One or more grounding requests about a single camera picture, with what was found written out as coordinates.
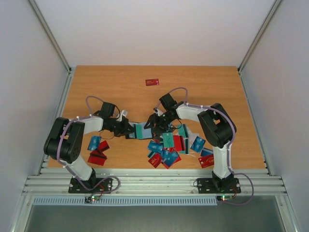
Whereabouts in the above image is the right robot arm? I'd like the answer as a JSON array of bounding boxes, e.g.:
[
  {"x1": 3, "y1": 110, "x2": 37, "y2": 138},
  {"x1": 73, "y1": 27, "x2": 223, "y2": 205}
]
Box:
[{"x1": 144, "y1": 93, "x2": 237, "y2": 192}]

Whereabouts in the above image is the lone red card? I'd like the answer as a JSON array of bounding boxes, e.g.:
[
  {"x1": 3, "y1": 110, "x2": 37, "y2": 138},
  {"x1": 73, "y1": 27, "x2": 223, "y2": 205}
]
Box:
[{"x1": 145, "y1": 79, "x2": 159, "y2": 86}]

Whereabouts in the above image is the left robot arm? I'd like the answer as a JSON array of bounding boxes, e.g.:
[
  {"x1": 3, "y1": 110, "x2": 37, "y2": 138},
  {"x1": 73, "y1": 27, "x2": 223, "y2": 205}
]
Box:
[{"x1": 43, "y1": 102, "x2": 135, "y2": 192}]

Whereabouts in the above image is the blue card right pile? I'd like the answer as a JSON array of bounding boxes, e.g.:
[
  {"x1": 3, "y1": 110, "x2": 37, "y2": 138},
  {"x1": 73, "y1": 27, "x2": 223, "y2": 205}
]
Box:
[{"x1": 190, "y1": 136, "x2": 206, "y2": 153}]

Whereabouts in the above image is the red VIP card right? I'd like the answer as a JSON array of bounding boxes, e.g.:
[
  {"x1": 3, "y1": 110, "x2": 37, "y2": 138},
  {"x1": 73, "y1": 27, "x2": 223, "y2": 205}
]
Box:
[{"x1": 198, "y1": 155, "x2": 214, "y2": 168}]

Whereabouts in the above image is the teal stripe card upper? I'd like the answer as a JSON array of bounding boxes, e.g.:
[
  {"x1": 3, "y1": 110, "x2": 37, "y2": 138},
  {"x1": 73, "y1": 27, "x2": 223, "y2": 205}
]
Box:
[{"x1": 178, "y1": 124, "x2": 189, "y2": 139}]

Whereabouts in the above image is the grey cable duct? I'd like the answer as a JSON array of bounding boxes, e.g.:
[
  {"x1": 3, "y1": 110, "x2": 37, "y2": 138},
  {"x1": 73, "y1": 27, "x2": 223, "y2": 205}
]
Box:
[{"x1": 33, "y1": 195, "x2": 217, "y2": 206}]

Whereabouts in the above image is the small red card left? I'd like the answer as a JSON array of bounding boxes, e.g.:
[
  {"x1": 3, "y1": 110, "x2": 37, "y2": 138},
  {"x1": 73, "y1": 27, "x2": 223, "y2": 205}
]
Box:
[{"x1": 97, "y1": 140, "x2": 110, "y2": 152}]

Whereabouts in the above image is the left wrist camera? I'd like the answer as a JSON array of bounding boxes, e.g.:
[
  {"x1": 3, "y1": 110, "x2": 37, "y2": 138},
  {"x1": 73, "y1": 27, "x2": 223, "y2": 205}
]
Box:
[{"x1": 116, "y1": 110, "x2": 128, "y2": 121}]

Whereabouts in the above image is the red vip card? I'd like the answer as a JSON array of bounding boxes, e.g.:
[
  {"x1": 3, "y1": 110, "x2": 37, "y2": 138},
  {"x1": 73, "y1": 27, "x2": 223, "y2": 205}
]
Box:
[
  {"x1": 198, "y1": 155, "x2": 214, "y2": 168},
  {"x1": 148, "y1": 154, "x2": 162, "y2": 168}
]

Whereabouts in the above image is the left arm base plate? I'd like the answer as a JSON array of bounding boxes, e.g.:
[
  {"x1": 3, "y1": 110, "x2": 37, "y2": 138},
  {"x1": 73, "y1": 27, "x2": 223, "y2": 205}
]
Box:
[{"x1": 68, "y1": 177, "x2": 112, "y2": 194}]

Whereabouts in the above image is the red VIP card front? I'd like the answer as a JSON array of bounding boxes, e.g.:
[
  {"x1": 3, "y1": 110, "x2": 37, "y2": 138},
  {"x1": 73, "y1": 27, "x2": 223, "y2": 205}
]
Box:
[{"x1": 148, "y1": 154, "x2": 162, "y2": 168}]

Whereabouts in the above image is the blue card left group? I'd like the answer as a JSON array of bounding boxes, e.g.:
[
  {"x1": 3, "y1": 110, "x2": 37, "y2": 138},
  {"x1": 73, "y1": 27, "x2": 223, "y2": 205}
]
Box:
[{"x1": 87, "y1": 135, "x2": 101, "y2": 151}]

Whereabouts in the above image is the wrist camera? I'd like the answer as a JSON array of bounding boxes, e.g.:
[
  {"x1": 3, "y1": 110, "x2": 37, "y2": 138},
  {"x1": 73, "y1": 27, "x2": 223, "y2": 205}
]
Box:
[
  {"x1": 153, "y1": 107, "x2": 163, "y2": 116},
  {"x1": 116, "y1": 110, "x2": 128, "y2": 121}
]

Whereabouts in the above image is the teal VIP card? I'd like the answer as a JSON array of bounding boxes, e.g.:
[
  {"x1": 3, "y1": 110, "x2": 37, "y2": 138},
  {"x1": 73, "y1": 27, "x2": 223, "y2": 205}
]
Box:
[{"x1": 162, "y1": 132, "x2": 174, "y2": 148}]

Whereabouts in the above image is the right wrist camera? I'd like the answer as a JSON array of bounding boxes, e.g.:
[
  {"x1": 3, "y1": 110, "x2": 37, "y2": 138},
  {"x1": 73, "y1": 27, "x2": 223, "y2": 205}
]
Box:
[{"x1": 153, "y1": 107, "x2": 163, "y2": 116}]

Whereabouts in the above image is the aluminium rail frame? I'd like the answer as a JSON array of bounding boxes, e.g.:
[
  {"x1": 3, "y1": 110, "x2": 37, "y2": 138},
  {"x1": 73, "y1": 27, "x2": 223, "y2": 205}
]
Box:
[{"x1": 22, "y1": 168, "x2": 287, "y2": 196}]

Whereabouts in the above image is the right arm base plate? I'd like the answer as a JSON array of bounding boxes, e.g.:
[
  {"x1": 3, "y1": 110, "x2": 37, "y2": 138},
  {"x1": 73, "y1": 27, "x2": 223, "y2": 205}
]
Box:
[{"x1": 196, "y1": 178, "x2": 241, "y2": 194}]

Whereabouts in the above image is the large red card left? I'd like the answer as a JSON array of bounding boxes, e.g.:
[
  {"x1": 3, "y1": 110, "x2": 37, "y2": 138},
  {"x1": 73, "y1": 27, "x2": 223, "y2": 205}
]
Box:
[{"x1": 87, "y1": 149, "x2": 107, "y2": 166}]

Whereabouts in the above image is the teal card front pile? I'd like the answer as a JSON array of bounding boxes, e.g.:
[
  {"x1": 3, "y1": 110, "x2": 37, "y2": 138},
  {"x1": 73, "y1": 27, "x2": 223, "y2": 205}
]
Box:
[{"x1": 135, "y1": 123, "x2": 143, "y2": 140}]

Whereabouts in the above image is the black leather card holder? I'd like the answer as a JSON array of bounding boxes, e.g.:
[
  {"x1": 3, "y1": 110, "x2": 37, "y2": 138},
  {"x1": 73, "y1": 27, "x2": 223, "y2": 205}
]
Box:
[{"x1": 125, "y1": 122, "x2": 153, "y2": 140}]

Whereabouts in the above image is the blue card front pile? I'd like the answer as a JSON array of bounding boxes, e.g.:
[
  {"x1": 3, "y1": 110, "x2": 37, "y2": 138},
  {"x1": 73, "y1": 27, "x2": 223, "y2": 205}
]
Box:
[{"x1": 162, "y1": 152, "x2": 181, "y2": 169}]

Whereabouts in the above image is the red stripe card centre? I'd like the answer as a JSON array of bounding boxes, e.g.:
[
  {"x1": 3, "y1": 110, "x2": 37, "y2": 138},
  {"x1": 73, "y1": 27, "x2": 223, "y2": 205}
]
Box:
[{"x1": 173, "y1": 135, "x2": 185, "y2": 152}]

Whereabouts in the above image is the blue VIP card left pile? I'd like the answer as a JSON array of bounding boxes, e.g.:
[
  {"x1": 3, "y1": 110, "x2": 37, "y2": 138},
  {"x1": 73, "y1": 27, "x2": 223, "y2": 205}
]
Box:
[{"x1": 147, "y1": 141, "x2": 163, "y2": 153}]

